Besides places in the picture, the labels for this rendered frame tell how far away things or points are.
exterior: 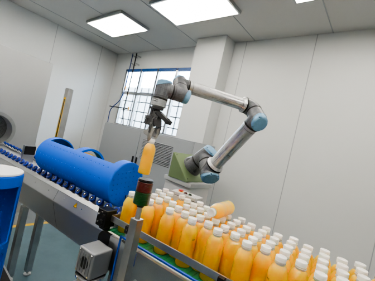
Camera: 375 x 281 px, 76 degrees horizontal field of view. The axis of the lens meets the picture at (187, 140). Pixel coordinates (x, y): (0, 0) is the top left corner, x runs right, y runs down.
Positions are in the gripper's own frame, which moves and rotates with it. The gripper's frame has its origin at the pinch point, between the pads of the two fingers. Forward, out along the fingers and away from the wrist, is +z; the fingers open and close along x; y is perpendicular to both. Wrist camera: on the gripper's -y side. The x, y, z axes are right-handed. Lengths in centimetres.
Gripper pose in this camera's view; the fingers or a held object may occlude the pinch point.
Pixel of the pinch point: (152, 140)
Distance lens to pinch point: 145.3
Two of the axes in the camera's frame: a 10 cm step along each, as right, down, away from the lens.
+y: -8.2, -2.0, 5.3
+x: -5.1, -1.5, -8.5
